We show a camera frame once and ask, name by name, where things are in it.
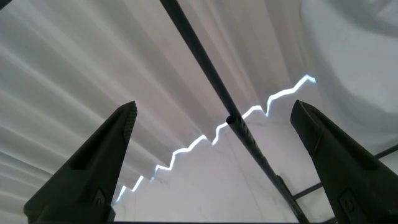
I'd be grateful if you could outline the black clothes rack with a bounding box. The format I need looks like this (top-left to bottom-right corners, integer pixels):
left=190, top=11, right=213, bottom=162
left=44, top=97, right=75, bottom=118
left=158, top=0, right=398, bottom=224

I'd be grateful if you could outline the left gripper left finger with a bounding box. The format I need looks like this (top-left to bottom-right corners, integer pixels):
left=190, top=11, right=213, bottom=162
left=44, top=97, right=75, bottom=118
left=23, top=100, right=138, bottom=223

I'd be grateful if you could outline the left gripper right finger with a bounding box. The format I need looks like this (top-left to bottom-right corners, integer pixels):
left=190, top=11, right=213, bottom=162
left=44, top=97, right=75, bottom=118
left=290, top=99, right=398, bottom=223

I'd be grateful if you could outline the white curtain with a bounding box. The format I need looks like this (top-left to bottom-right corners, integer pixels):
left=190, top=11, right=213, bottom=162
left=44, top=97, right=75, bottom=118
left=0, top=0, right=317, bottom=215

